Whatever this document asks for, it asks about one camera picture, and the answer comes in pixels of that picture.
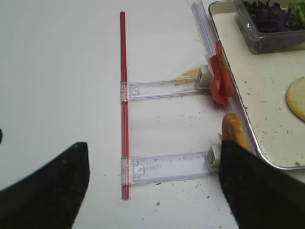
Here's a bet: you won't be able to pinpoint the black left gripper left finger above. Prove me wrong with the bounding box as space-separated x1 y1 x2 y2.
0 142 90 229

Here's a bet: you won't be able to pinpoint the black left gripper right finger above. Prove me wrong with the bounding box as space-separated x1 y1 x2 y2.
219 140 305 229

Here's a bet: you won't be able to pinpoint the tomato slices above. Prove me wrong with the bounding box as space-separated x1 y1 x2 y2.
209 41 234 106

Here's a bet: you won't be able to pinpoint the green lettuce in container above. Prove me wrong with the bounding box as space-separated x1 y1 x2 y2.
288 0 305 30

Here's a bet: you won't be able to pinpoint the white pusher block bun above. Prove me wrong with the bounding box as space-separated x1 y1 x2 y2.
206 133 223 173

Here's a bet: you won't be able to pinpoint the bun half standing left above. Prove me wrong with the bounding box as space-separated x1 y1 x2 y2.
222 113 252 152

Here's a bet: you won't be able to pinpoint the red strip left side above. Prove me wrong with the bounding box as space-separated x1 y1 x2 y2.
119 10 132 200

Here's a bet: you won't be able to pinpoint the bun base on tray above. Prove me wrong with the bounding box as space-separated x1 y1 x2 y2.
286 77 305 121

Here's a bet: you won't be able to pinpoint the metal tray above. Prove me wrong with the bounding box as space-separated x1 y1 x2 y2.
209 0 305 170

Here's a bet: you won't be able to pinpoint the clear salad container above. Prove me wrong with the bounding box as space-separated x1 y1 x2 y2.
233 0 305 54

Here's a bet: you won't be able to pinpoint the clear long divider left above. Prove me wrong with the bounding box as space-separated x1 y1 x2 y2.
191 0 257 155

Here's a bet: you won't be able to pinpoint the purple cabbage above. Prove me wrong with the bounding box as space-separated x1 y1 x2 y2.
243 0 294 34

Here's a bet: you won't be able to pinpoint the clear rail holder lower left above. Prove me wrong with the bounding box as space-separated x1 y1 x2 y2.
121 152 214 186

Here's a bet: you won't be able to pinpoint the clear rail holder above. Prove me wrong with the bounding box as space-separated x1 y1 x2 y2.
121 152 214 186
121 78 211 102

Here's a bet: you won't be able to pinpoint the clear rail holder upper left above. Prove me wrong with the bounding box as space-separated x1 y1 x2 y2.
121 78 211 102

